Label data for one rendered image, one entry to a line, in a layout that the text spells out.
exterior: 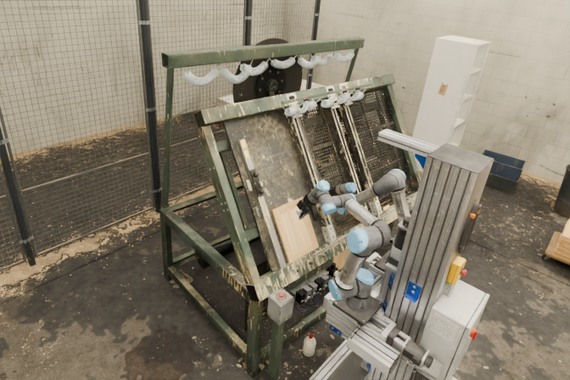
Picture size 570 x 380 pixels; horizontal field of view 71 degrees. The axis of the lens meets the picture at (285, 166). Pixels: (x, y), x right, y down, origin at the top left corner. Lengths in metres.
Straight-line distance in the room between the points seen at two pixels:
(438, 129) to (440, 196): 4.43
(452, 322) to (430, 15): 6.23
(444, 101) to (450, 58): 0.61
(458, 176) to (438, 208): 0.20
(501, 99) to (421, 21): 1.95
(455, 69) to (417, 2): 2.10
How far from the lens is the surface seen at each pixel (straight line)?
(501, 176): 6.84
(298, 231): 3.01
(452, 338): 2.46
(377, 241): 2.04
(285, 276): 2.89
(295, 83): 3.81
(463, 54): 6.23
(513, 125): 7.67
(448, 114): 6.41
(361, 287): 2.38
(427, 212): 2.20
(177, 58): 2.94
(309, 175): 3.09
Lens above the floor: 2.80
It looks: 27 degrees down
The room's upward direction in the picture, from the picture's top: 5 degrees clockwise
